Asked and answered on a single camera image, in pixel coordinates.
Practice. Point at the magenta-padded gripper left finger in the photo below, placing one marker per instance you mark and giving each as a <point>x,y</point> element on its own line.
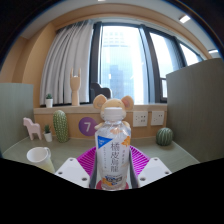
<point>71,170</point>

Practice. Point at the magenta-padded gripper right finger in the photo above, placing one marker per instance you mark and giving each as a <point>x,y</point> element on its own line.
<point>153,170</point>

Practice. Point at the clear plastic drink bottle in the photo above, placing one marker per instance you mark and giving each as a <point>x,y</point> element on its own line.
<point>112,150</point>

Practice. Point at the round green cactus ornament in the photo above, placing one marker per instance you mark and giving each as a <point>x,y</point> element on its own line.
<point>164,136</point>

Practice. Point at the pale yellow cup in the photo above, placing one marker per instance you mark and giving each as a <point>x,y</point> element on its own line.
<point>38,156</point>

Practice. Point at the small plant in white pot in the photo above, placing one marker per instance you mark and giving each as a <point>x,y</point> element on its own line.
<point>49,103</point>
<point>48,137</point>

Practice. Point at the tall green cactus ornament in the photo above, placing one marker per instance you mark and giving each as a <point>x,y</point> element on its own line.
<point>61,126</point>

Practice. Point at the round purple number sign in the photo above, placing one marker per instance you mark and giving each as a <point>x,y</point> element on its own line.
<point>86,126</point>

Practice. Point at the pink horse figurine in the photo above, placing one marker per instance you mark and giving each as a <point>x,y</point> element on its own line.
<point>31,128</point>

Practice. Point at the grey-green desk partition panel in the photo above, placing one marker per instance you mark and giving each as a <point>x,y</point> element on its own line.
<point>15,116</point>
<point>196,110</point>

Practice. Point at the beige mouse plush toy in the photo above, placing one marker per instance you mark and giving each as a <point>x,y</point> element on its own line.
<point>100,101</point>

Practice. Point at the wooden hand sculpture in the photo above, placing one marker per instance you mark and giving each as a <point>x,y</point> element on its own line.
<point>75,90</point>

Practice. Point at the black horse figurine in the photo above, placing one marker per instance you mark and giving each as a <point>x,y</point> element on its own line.
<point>100,91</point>

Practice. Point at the light grey curtain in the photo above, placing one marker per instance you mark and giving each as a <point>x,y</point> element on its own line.
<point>66,66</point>

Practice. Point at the large dark-framed window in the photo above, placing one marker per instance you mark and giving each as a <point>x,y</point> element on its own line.
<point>123,60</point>

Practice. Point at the group of ceiling lights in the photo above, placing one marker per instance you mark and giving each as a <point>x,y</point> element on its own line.
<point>184,18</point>

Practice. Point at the white wall socket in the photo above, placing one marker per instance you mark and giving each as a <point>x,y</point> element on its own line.
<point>157,118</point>
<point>140,119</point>

